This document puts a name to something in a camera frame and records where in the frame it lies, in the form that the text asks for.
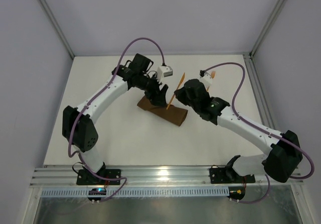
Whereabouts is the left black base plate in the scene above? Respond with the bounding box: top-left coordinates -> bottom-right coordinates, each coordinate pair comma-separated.
76,168 -> 122,185

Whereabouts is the right controller board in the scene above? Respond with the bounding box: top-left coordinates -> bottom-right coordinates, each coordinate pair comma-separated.
227,188 -> 246,203

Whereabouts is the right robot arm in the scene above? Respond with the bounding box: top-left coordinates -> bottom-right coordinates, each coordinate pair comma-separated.
175,79 -> 302,183

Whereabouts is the right side aluminium rail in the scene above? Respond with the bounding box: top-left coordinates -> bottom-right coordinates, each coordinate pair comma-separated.
243,53 -> 277,129

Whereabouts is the slotted cable duct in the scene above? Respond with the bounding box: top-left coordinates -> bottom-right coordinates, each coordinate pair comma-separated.
40,186 -> 229,198

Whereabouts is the left controller board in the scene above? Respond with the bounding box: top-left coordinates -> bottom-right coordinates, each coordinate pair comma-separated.
87,187 -> 107,204

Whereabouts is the front aluminium rail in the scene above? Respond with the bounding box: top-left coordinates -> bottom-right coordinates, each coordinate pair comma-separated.
29,165 -> 304,186

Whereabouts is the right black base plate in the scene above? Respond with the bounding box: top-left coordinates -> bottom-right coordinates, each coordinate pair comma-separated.
209,165 -> 256,184

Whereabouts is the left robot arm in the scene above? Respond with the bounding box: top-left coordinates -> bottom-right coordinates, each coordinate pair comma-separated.
62,54 -> 173,177

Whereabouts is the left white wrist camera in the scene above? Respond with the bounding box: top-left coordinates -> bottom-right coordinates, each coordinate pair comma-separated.
156,65 -> 173,80

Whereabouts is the orange plastic knife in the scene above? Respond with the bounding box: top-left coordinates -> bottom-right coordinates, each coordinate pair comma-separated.
166,72 -> 186,110

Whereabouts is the brown cloth napkin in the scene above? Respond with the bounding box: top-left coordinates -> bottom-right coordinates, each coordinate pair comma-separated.
137,96 -> 188,127

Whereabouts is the left aluminium frame post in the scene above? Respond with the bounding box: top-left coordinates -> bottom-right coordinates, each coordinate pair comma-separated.
37,0 -> 75,59

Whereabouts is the controller board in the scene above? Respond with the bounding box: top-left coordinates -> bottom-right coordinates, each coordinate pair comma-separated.
227,188 -> 246,203
87,187 -> 107,204

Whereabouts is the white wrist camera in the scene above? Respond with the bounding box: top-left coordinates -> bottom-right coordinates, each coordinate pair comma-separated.
199,70 -> 211,89
156,65 -> 173,80

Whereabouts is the aluminium frame post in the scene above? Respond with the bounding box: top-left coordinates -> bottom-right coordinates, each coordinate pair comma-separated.
37,0 -> 75,59
249,0 -> 288,58

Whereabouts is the right aluminium frame post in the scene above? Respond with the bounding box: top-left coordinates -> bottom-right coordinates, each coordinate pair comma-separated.
249,0 -> 288,58

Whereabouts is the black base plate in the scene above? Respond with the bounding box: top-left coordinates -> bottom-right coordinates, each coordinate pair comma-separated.
209,165 -> 256,184
76,168 -> 122,185

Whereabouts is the aluminium rail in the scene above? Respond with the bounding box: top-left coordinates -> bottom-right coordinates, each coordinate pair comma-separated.
243,53 -> 277,129
29,165 -> 304,186

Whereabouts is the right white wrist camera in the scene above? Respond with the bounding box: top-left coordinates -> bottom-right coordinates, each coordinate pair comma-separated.
199,70 -> 211,89

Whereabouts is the orange plastic fork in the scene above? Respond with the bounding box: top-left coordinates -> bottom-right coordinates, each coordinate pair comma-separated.
207,71 -> 216,91

